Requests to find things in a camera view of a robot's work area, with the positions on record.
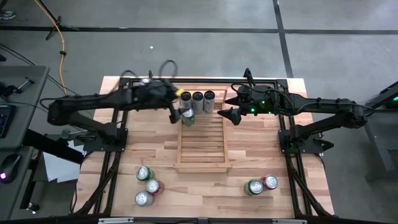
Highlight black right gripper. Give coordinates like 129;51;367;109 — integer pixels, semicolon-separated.
216;83;280;126

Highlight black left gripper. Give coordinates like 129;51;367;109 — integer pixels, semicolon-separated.
136;80;182;124

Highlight green soda can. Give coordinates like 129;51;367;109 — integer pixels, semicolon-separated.
135;166;155;182
182;108;196;126
243;179;264;197

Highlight dark can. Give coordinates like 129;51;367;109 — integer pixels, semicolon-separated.
203;90;216;114

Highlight wooden slatted shelf rack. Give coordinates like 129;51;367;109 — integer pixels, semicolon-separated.
173;85;233;174

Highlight red soda can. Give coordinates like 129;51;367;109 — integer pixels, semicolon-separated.
260;174;279;191
146;178;165;196

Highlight silver soda can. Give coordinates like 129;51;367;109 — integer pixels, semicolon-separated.
134;190;155;208

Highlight white paper sheets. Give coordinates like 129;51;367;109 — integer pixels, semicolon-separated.
42;139;85;184

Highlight black beam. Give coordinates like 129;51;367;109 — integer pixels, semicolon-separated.
23;129;85;164

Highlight grey desk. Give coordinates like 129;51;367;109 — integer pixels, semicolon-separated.
0;65;50;218
363;80;398;181

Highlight black tripod stand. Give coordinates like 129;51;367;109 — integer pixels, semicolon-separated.
36;0;80;41

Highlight black keyboard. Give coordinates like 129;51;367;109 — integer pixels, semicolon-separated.
0;104;17;139

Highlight black computer mouse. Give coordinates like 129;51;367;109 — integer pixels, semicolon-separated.
0;153;22;184

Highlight silver metal bracket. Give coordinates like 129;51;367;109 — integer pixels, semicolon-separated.
98;217;134;224
272;218;307;224

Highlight yellow cable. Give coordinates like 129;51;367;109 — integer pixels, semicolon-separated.
33;0;68;94

